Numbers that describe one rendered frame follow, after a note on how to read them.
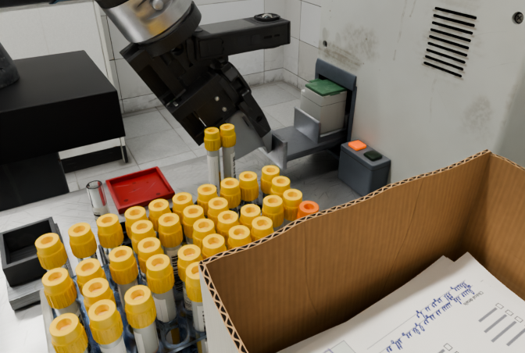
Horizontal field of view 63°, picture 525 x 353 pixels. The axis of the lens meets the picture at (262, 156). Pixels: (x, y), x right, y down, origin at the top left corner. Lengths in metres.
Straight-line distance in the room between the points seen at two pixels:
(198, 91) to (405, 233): 0.23
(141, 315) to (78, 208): 0.30
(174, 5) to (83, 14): 1.66
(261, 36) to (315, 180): 0.20
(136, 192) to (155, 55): 0.20
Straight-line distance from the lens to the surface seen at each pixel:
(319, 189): 0.54
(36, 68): 0.84
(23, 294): 0.45
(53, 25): 2.05
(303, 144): 0.55
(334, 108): 0.55
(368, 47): 0.51
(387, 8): 0.49
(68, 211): 0.55
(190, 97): 0.43
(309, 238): 0.27
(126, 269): 0.29
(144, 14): 0.40
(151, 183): 0.56
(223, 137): 0.44
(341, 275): 0.31
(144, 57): 0.42
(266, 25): 0.46
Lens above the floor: 1.19
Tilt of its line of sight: 31 degrees down
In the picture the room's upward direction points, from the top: straight up
